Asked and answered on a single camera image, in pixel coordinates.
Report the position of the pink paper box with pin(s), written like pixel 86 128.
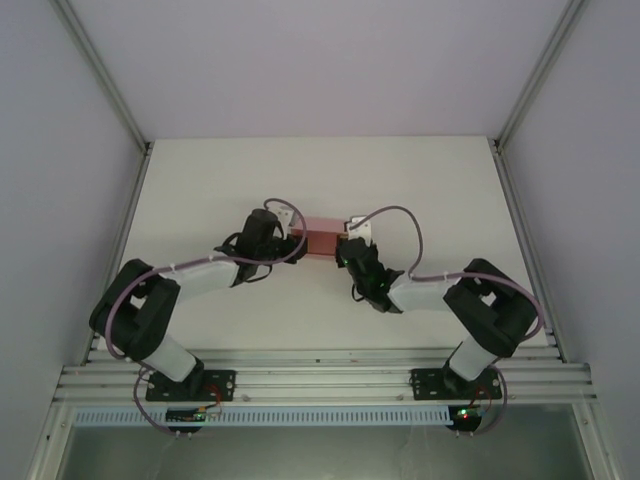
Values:
pixel 322 239

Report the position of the aluminium frame post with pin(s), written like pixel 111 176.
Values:
pixel 537 80
pixel 107 85

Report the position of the aluminium mounting rail bed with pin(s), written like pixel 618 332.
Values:
pixel 320 375

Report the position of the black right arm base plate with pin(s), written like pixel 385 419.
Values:
pixel 425 382

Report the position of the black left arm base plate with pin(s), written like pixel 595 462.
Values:
pixel 220 382

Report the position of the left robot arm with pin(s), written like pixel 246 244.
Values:
pixel 150 310

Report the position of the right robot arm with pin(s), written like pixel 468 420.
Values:
pixel 485 310

